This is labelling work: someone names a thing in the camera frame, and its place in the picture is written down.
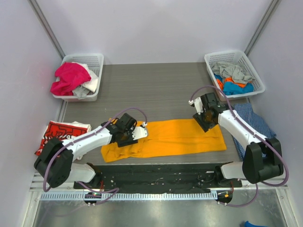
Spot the orange yellow t shirt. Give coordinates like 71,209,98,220
100,119,227,163

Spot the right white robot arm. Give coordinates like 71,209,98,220
188,93,284,187

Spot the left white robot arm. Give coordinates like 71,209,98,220
34,113,148,189

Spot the blue t shirt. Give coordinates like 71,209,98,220
214,74,254,96

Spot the orange garment in basket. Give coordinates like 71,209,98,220
215,77,247,90

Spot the blue checkered shirt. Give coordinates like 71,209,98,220
231,103,277,161

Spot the right white plastic basket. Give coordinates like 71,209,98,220
204,50,265,100

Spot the white plastic basket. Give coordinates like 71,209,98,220
53,53,104,102
204,50,265,100

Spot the grey t shirt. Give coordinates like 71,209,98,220
211,61,253,84

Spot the white grey garment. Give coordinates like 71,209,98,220
72,62,98,99

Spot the red white printed t shirt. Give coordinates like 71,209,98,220
35,121,91,156

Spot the left white plastic basket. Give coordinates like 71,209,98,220
53,53,104,102

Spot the pink t shirt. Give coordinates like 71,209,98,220
50,62,91,96

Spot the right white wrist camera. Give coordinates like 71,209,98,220
188,97,204,115

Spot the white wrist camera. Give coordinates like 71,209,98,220
188,97,204,115
132,122,148,140

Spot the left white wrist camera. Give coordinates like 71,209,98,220
132,122,148,140

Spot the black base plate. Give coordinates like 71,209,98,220
73,163,243,190

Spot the white slotted cable duct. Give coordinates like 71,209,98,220
40,191,217,201

